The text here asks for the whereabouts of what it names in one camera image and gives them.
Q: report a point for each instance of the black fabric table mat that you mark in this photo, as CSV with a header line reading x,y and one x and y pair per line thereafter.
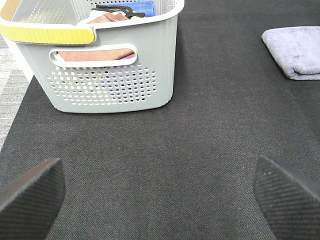
x,y
183,171

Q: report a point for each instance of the lavender towel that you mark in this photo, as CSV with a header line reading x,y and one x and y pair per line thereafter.
x,y
296,50

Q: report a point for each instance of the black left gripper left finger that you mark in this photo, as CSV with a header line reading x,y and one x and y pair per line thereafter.
x,y
30,203

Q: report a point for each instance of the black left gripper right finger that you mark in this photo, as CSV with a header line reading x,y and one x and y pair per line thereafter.
x,y
288,200

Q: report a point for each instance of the brown towel in basket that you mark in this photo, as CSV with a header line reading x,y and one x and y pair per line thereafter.
x,y
97,16

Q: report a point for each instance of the blue towel in basket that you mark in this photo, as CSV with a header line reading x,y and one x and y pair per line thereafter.
x,y
138,6

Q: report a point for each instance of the grey perforated plastic basket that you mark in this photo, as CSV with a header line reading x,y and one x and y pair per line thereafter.
x,y
142,82

